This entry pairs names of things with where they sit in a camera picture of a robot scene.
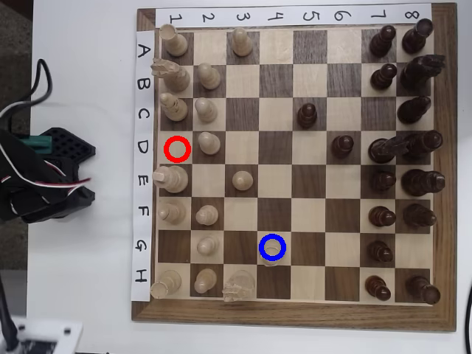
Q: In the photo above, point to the light wooden chess rook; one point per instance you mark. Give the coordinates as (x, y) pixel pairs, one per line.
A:
(177, 44)
(167, 282)

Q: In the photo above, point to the light wooden chess king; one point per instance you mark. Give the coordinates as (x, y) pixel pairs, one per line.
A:
(175, 179)

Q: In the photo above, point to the light wooden chess knight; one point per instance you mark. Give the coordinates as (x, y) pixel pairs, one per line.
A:
(177, 79)
(241, 284)

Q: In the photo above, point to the dark wooden chess knight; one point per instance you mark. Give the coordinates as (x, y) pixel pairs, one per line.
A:
(383, 151)
(416, 73)

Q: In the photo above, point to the dark wooden chess queen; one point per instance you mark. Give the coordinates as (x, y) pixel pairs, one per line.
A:
(424, 144)

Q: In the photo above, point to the dark wooden chess rook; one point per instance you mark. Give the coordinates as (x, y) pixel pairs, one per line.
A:
(414, 40)
(420, 287)

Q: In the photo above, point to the light wooden chess queen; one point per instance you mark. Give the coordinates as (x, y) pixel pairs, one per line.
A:
(272, 250)

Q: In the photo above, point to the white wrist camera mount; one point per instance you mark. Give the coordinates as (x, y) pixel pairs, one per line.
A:
(48, 330)

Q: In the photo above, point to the black orange robot arm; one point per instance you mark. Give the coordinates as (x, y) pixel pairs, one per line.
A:
(14, 166)

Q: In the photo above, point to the wooden chessboard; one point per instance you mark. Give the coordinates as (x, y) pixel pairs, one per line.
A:
(295, 315)

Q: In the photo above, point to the dark wooden chess bishop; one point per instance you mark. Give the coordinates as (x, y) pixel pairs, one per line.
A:
(413, 110)
(418, 215)

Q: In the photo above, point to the light wooden chess pawn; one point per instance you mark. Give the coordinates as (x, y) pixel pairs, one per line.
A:
(207, 215)
(206, 110)
(205, 280)
(209, 77)
(209, 144)
(242, 180)
(241, 44)
(207, 245)

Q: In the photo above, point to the white paper number strip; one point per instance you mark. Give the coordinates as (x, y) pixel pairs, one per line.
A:
(258, 16)

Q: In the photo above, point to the green table clamp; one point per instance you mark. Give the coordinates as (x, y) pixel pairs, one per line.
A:
(37, 144)

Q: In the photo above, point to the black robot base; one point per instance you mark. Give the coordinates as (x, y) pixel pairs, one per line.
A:
(73, 145)

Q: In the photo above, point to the dark wooden chess king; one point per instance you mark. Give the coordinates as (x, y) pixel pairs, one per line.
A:
(420, 182)

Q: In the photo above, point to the light wooden chess bishop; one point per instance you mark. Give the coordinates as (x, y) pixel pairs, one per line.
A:
(176, 110)
(173, 213)

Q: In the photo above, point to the dark wooden chess pawn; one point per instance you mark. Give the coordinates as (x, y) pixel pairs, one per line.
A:
(383, 181)
(382, 77)
(380, 252)
(342, 146)
(307, 116)
(378, 287)
(381, 42)
(381, 216)

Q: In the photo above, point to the white paper letter strip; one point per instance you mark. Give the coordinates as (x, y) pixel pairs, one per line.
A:
(142, 164)

